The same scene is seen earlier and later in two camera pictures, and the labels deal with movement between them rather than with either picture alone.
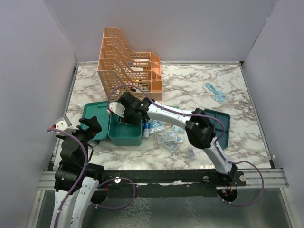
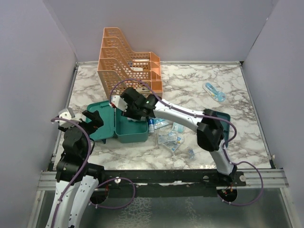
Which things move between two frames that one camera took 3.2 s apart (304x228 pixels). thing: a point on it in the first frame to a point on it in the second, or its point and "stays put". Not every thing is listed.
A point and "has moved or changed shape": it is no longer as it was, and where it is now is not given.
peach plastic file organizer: x=120 y=70 stays put
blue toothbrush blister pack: x=219 y=96 stays put
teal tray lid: x=217 y=126 stays put
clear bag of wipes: x=170 y=140 stays put
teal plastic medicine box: x=119 y=132 has moved or changed shape
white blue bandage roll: x=146 y=129 to x=151 y=125
